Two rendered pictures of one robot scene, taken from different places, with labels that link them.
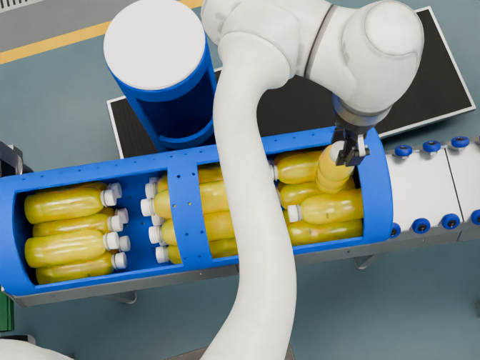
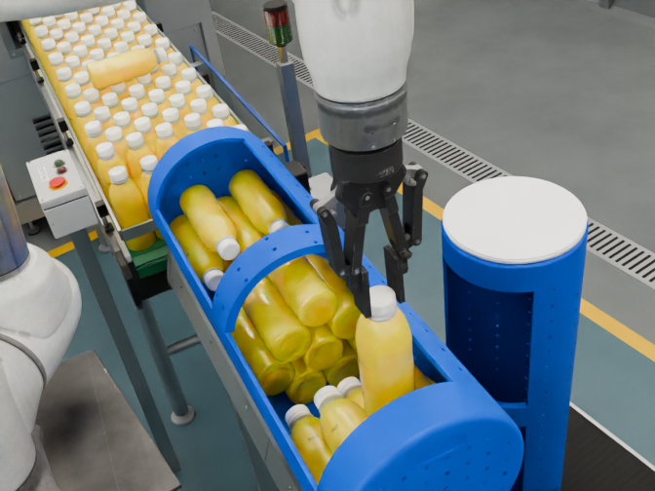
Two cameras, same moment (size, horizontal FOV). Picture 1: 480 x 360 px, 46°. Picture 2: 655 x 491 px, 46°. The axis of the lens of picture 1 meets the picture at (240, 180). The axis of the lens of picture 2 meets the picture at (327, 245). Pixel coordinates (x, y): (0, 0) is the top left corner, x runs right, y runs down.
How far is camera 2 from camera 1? 0.90 m
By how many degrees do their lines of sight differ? 47
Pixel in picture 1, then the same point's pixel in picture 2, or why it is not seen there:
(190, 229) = (245, 268)
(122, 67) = (461, 204)
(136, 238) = not seen: hidden behind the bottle
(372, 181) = (391, 421)
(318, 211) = (335, 412)
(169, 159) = not seen: hidden behind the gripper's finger
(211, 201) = (293, 283)
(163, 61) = (492, 231)
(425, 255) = not seen: outside the picture
